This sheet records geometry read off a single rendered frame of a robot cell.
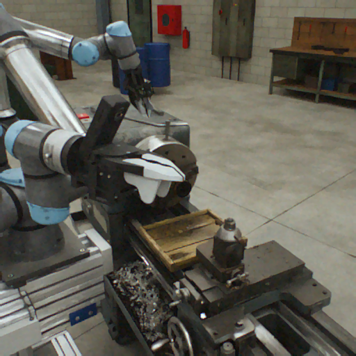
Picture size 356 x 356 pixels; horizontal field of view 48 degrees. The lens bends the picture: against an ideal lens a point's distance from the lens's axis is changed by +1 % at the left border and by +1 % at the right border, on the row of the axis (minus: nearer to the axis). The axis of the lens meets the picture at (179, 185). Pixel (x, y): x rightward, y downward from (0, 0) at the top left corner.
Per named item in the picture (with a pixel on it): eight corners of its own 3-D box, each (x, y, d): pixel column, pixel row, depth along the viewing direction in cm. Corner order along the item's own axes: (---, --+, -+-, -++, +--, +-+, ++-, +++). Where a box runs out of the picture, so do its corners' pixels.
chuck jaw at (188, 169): (170, 167, 178) (192, 158, 182) (172, 176, 180) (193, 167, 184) (181, 175, 169) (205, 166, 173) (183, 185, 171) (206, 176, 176)
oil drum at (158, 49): (139, 84, 899) (137, 43, 861) (158, 81, 936) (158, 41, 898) (156, 88, 860) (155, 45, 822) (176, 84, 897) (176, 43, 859)
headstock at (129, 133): (71, 172, 233) (62, 107, 216) (145, 158, 253) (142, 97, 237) (105, 216, 186) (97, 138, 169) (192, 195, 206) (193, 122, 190)
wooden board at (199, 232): (138, 234, 172) (138, 227, 170) (208, 215, 187) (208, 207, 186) (170, 272, 148) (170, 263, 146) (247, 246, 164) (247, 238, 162)
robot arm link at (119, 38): (104, 25, 139) (127, 17, 138) (115, 55, 145) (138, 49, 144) (101, 30, 133) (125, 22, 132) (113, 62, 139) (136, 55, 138)
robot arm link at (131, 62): (114, 58, 144) (133, 49, 146) (118, 69, 146) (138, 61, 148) (122, 60, 138) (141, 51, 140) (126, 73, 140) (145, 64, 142)
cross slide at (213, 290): (174, 284, 133) (174, 273, 131) (272, 249, 151) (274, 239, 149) (201, 316, 120) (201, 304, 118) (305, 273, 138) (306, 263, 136)
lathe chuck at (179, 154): (125, 204, 181) (128, 138, 169) (184, 196, 196) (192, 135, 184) (133, 213, 174) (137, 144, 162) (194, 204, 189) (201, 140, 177)
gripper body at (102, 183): (145, 196, 66) (93, 179, 72) (149, 146, 63) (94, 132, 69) (115, 208, 60) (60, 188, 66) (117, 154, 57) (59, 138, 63)
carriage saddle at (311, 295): (171, 295, 137) (171, 281, 134) (274, 256, 157) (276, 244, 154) (220, 359, 113) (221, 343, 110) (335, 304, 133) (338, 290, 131)
